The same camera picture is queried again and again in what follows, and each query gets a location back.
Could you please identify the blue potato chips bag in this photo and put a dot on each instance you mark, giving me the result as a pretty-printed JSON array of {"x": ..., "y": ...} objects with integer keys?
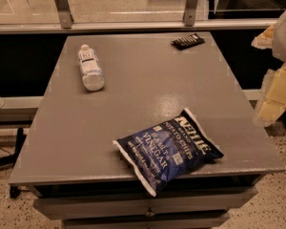
[{"x": 167, "y": 150}]

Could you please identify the black stand base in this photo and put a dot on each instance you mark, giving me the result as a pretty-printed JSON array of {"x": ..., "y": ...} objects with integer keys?
[{"x": 11, "y": 159}]

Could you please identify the grey table with drawers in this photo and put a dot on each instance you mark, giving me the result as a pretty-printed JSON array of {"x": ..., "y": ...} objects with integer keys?
[{"x": 77, "y": 174}]

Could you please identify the black snack bar wrapper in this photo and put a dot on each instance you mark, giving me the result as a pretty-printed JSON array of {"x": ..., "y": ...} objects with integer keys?
[{"x": 188, "y": 42}]

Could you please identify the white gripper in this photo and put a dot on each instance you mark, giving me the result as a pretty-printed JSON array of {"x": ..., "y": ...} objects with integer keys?
[{"x": 285, "y": 37}]

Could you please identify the clear plastic water bottle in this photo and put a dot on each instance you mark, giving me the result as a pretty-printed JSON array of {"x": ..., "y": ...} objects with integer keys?
[{"x": 91, "y": 72}]

